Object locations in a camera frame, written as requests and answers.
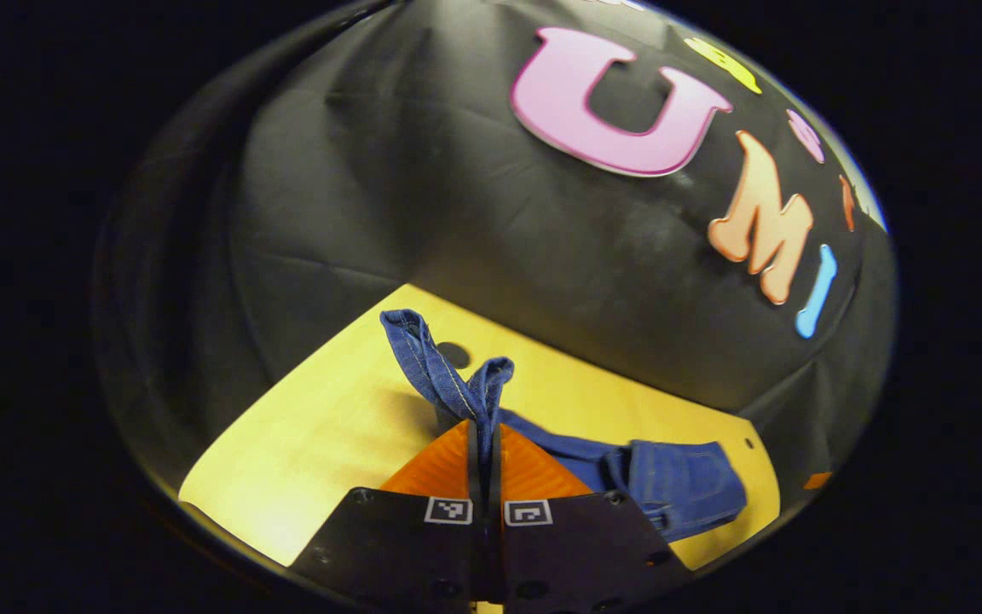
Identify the black backdrop cloth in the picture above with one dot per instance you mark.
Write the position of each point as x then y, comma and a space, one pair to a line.
372, 188

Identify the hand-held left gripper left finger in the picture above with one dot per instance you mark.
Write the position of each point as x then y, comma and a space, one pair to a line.
474, 490

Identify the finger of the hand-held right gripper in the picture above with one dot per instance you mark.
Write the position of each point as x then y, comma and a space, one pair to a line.
817, 480

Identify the blue denim jeans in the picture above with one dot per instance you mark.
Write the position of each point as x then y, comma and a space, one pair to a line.
678, 486

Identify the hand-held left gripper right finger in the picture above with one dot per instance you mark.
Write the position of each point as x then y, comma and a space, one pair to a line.
496, 486

